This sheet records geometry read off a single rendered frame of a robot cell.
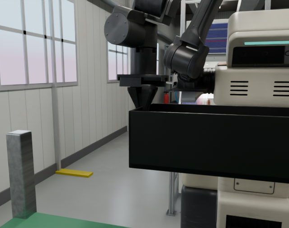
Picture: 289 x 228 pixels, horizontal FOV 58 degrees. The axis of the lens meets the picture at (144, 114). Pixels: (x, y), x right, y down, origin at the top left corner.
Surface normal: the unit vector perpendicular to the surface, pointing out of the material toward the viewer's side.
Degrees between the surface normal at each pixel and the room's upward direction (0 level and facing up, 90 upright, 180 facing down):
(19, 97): 90
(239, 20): 42
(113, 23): 89
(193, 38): 77
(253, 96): 98
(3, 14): 90
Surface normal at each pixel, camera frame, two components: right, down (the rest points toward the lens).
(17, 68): 0.96, 0.04
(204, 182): -0.27, 0.14
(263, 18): -0.18, -0.63
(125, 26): -0.52, 0.10
